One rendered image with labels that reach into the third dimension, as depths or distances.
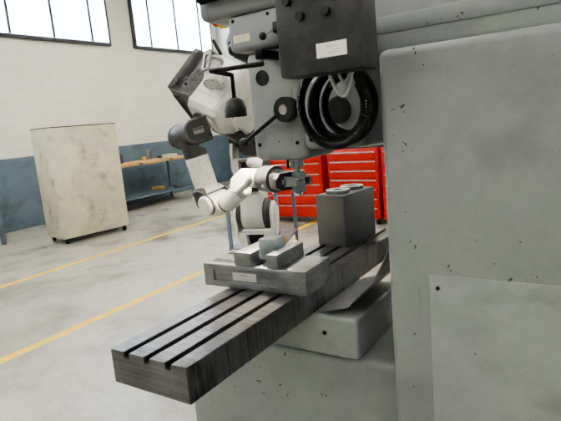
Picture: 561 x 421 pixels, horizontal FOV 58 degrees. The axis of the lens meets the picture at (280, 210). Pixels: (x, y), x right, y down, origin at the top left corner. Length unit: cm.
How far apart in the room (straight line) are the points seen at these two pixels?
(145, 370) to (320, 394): 61
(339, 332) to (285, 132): 58
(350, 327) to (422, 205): 43
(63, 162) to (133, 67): 429
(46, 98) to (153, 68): 271
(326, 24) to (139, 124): 1018
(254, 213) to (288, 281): 93
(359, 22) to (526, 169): 44
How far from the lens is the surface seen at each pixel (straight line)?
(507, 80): 112
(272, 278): 140
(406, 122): 117
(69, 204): 751
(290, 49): 113
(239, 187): 173
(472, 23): 126
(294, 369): 159
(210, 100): 195
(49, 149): 740
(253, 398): 174
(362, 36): 106
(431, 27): 129
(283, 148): 147
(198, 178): 193
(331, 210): 182
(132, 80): 1120
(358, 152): 650
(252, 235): 235
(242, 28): 152
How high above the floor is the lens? 143
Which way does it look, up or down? 10 degrees down
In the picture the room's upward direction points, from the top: 5 degrees counter-clockwise
